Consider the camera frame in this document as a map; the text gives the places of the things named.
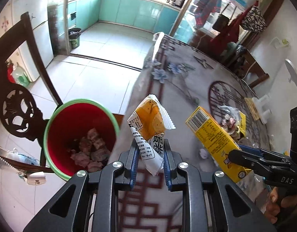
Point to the blue white pouch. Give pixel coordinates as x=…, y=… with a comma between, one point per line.
x=21, y=157

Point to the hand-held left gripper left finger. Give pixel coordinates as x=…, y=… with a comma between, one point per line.
x=132, y=166

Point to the black kitchen appliance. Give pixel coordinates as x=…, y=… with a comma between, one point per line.
x=178, y=1

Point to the white green wall hook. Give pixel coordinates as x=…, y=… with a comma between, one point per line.
x=283, y=42

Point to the red hanging garment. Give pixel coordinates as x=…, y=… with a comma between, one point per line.
x=231, y=32

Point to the black white patterned bag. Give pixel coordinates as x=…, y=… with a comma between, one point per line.
x=253, y=19

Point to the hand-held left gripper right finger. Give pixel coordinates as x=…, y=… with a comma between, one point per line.
x=165, y=169

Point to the red bottle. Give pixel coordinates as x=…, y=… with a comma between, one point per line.
x=10, y=73

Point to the green detergent bottle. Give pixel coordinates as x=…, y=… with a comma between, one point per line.
x=20, y=76

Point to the white lamp head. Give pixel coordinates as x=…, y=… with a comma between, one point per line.
x=294, y=75

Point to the carved dark wooden chair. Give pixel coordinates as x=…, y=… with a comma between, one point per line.
x=11, y=35

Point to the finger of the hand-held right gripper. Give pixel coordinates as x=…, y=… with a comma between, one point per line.
x=245, y=160
x=249, y=149

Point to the clear yellow plastic bag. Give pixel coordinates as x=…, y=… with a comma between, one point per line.
x=231, y=120

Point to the plain dark wooden chair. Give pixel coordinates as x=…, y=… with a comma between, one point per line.
x=252, y=62

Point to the orange white snack packet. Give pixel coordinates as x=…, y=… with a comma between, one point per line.
x=148, y=120

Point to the heap of crumpled tissues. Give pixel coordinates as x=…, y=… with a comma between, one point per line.
x=90, y=147

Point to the checked hanging towel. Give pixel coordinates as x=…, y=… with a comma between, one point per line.
x=207, y=4

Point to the white plastic stand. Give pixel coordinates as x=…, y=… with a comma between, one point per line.
x=262, y=107

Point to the green black kitchen bin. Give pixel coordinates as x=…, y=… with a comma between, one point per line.
x=74, y=38

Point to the white refrigerator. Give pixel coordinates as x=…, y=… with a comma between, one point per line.
x=39, y=38

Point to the black shoulder bag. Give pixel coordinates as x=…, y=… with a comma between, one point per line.
x=221, y=22

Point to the small white paper scrap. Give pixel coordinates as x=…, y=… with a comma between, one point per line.
x=203, y=153

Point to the yellow patterned booklet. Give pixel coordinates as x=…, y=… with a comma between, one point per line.
x=250, y=107

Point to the red bin with green rim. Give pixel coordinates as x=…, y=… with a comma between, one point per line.
x=66, y=120

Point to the teal lower kitchen cabinets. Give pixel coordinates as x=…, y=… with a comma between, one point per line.
x=129, y=11

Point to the yellow carton box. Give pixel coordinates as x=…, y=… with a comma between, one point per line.
x=216, y=137

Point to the person's right hand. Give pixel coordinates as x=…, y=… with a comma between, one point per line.
x=275, y=205

